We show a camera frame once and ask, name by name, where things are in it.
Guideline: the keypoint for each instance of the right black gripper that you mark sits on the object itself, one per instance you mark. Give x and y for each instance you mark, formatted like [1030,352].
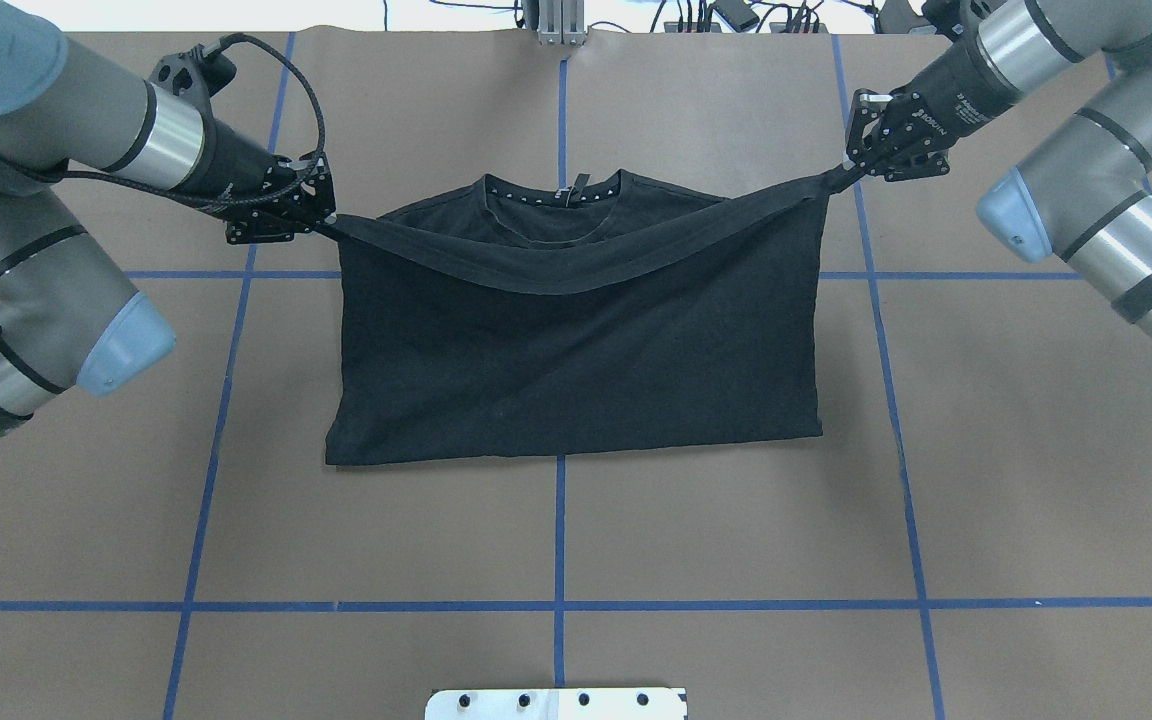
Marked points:
[956,88]

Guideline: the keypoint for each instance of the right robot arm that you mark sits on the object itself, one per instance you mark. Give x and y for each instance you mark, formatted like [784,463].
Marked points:
[1081,195]

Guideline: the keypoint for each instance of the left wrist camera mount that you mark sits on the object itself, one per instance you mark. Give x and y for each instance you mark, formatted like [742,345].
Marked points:
[196,75]

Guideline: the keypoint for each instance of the black graphic t-shirt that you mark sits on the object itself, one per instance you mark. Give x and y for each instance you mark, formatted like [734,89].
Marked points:
[496,320]

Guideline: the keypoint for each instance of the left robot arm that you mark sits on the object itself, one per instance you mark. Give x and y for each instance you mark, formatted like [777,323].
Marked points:
[69,316]

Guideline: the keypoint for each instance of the aluminium frame post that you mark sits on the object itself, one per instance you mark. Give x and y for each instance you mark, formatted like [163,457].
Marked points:
[557,22]

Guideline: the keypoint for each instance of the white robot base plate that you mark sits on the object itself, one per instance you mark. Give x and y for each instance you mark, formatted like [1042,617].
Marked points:
[559,703]

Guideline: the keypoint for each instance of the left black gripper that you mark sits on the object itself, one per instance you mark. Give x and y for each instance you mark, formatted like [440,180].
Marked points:
[236,164]

